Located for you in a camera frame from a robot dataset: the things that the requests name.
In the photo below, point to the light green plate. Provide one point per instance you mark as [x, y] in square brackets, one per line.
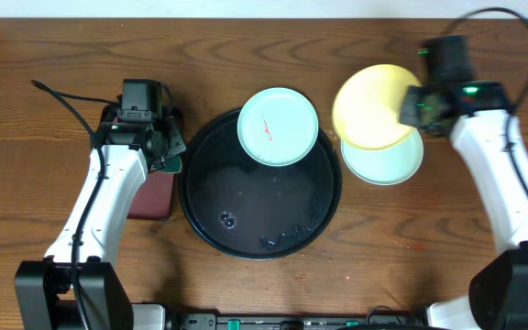
[387, 166]
[277, 126]

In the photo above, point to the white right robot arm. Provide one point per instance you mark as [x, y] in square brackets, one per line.
[479, 121]

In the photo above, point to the green sponge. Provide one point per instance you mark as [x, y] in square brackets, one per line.
[172, 165]

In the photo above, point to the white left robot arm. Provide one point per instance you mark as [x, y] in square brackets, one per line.
[75, 285]

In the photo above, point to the yellow plate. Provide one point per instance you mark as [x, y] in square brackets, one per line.
[366, 109]

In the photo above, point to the black rectangular tray, red water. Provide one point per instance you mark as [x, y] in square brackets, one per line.
[154, 197]

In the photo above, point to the light green plate, red streak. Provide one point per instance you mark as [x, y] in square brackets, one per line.
[277, 126]

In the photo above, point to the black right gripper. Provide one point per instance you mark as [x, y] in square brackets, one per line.
[412, 95]

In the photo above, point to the round black tray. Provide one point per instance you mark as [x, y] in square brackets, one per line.
[252, 211]

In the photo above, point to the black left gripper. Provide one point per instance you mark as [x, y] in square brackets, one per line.
[172, 132]

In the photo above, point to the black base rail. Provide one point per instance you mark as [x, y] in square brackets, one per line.
[380, 317]

